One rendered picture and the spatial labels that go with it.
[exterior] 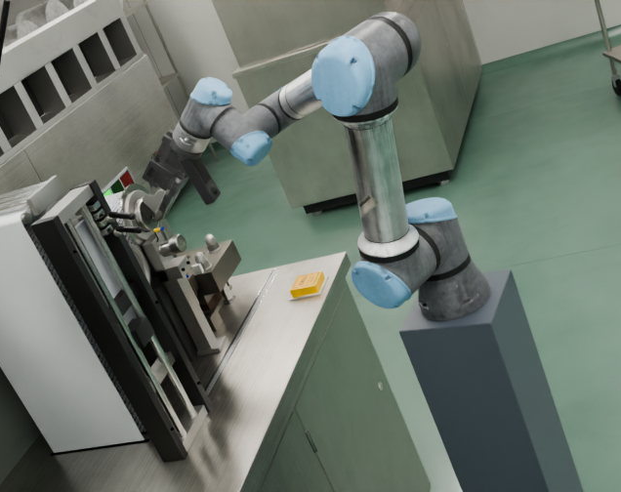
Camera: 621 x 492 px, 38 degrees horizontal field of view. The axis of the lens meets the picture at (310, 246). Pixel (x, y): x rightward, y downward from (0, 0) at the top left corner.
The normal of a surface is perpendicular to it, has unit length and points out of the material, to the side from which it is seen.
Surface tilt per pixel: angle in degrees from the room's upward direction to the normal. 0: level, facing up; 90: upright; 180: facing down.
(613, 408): 0
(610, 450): 0
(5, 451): 90
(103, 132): 90
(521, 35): 90
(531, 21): 90
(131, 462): 0
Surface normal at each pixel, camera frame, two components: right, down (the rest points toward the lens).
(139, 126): 0.90, -0.20
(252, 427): -0.36, -0.85
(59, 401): -0.25, 0.49
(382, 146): 0.47, 0.41
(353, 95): -0.63, 0.42
